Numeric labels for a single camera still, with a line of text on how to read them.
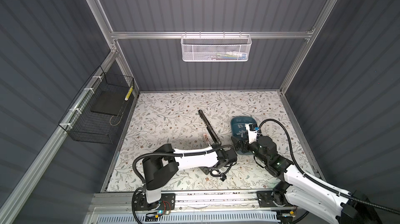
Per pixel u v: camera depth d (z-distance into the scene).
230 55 0.92
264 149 0.61
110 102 0.76
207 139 1.02
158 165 0.47
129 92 0.83
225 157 0.64
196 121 1.04
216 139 0.93
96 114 0.72
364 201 0.42
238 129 0.95
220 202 0.74
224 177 0.73
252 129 0.69
